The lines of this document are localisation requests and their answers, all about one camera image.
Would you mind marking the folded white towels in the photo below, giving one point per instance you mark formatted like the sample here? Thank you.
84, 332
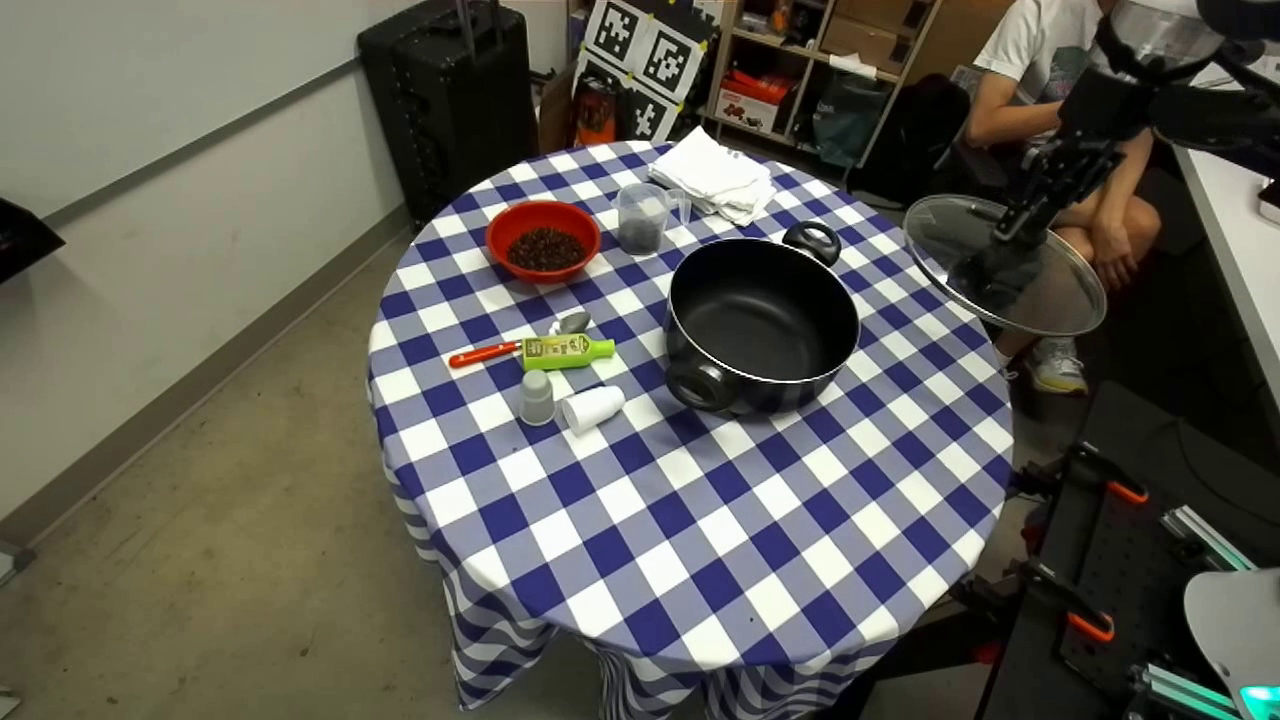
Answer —
710, 168

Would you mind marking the clear cup with dark contents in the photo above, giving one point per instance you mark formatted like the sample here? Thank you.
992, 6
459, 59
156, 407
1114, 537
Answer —
642, 226

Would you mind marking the black cooking pot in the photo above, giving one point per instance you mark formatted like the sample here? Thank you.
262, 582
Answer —
763, 324

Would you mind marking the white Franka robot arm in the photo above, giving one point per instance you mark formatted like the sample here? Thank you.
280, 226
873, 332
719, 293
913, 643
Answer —
1135, 101

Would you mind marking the seated person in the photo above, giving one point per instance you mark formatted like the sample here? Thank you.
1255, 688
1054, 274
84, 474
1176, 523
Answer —
1032, 65

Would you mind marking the glass lid with black knob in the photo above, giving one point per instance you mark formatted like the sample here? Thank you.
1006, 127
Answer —
1054, 286

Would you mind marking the blue white checkered tablecloth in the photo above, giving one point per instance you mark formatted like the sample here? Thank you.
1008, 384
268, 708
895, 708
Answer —
693, 535

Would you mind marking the black camera boom pole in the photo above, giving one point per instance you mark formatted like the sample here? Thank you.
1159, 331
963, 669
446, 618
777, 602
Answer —
1227, 127

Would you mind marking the black white fiducial tag board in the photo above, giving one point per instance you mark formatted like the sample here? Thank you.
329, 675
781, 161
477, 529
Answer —
646, 54

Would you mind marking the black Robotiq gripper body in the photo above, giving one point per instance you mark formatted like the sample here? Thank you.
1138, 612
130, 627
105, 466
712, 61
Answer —
1069, 167

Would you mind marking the small white cup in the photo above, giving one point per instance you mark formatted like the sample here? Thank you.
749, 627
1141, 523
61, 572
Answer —
588, 407

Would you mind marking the white desk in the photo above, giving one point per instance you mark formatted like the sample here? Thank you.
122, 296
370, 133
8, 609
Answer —
1242, 226

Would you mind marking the small white grey-capped bottle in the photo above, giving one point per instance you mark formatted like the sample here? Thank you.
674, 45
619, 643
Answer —
535, 400

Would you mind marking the black box on whiteboard ledge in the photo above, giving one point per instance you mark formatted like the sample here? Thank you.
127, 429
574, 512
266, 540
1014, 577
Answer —
26, 238

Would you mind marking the teal tube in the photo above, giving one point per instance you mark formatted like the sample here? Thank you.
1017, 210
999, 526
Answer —
1184, 693
1207, 537

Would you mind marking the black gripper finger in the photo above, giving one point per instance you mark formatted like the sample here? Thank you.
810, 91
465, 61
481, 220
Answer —
1017, 219
1045, 220

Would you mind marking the red bowl with dark contents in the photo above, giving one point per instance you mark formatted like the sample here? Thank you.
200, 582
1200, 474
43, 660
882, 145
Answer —
541, 244

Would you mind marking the wooden storage shelf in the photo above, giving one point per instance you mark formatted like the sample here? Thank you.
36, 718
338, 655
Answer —
800, 80

